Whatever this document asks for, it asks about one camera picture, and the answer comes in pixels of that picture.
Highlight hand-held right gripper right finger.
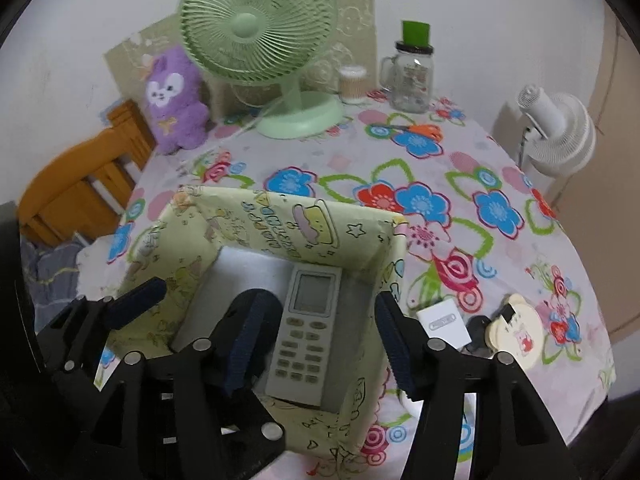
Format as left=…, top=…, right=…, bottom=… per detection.
left=375, top=290, right=571, bottom=480

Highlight glass jar mug green lid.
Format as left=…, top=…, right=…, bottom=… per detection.
left=379, top=20, right=435, bottom=113

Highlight purple plush rabbit toy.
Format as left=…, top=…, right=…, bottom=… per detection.
left=144, top=45, right=210, bottom=156

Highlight floral tablecloth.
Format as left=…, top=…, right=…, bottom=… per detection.
left=92, top=87, right=618, bottom=480

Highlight white charger adapter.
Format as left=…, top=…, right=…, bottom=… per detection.
left=416, top=300, right=470, bottom=352

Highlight green desk fan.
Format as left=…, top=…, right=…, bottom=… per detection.
left=180, top=0, right=346, bottom=140

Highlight blue plaid cloth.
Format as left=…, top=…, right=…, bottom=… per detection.
left=20, top=240, right=83, bottom=311

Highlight yellow printed storage box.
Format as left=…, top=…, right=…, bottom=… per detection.
left=112, top=185, right=408, bottom=466

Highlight beige wooden cabinet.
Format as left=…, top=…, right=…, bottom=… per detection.
left=585, top=10, right=640, bottom=346

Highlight wooden chair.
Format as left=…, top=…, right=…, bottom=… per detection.
left=19, top=99, right=157, bottom=247

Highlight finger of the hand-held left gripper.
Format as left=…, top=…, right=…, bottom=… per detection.
left=35, top=277, right=168, bottom=411

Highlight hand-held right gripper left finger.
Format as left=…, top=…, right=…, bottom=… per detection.
left=75, top=287, right=288, bottom=480

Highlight orange handled scissors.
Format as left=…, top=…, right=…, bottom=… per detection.
left=370, top=121, right=445, bottom=144

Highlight white standing fan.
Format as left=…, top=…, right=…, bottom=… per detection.
left=516, top=85, right=597, bottom=177

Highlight cotton swab jar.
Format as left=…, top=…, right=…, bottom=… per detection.
left=339, top=65, right=369, bottom=106

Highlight cream round bear mirror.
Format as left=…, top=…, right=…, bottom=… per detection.
left=486, top=294, right=545, bottom=372

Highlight white remote control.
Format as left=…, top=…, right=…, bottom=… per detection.
left=264, top=266, right=343, bottom=407

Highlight white fan cable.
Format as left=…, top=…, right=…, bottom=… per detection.
left=235, top=97, right=286, bottom=136

